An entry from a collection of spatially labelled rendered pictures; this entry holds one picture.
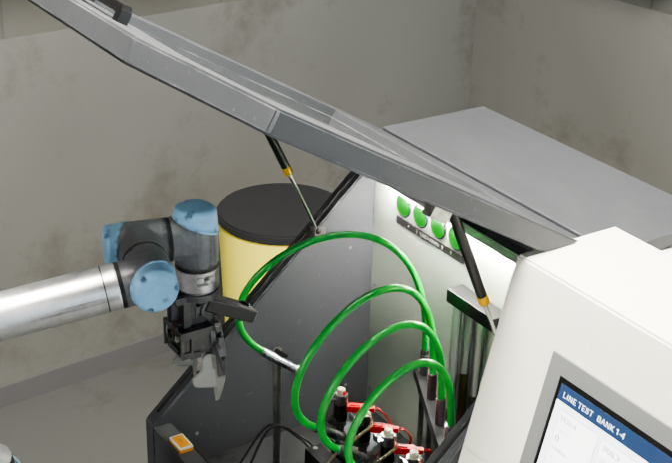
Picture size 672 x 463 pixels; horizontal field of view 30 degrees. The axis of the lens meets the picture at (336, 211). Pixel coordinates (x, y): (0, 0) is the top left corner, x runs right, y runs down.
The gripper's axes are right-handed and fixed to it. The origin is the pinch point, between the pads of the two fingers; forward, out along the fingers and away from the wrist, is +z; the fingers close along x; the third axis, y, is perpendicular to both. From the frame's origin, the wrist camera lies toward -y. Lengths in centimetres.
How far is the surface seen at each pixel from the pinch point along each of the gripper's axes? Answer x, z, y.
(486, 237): 10, -20, -53
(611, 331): 58, -29, -37
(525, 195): 9, -27, -63
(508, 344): 39, -17, -35
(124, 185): -201, 52, -71
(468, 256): 33, -32, -30
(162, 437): -26.8, 28.5, -2.5
